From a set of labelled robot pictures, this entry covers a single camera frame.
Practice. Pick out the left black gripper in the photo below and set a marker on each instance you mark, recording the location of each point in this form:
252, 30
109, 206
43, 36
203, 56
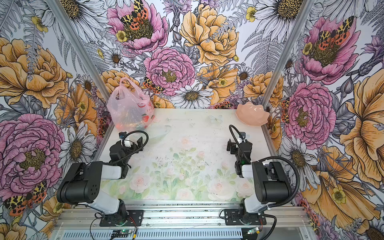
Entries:
130, 140

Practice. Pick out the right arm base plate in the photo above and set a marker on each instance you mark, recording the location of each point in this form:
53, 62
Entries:
233, 217

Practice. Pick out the green circuit board left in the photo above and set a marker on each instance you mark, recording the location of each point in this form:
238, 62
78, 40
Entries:
124, 233

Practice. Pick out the green circuit board right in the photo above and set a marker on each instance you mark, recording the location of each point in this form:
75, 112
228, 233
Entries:
253, 231

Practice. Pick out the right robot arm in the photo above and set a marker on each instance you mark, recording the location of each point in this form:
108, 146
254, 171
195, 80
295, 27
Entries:
270, 183

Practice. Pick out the pink petal-shaped bowl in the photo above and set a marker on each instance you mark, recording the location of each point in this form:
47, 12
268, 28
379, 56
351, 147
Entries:
252, 115

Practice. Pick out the white slotted cable duct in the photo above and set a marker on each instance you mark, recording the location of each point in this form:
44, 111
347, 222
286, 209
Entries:
156, 234

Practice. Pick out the green circuit board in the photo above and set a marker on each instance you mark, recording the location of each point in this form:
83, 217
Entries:
253, 231
124, 233

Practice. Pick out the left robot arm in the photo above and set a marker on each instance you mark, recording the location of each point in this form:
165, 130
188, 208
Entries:
82, 183

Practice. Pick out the left aluminium frame post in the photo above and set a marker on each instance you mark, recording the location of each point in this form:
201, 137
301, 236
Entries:
62, 17

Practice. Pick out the aluminium front rail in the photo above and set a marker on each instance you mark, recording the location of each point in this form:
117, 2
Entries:
162, 215

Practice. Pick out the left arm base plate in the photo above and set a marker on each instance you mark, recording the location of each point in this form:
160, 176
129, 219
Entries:
132, 218

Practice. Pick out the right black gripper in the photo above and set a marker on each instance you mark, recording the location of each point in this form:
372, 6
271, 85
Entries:
239, 145

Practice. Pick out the pink plastic bag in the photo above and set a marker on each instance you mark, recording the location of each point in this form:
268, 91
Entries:
129, 107

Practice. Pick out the right aluminium frame post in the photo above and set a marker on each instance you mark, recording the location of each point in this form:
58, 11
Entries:
291, 40

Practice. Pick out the aluminium frame post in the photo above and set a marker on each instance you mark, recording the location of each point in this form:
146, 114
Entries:
62, 17
291, 40

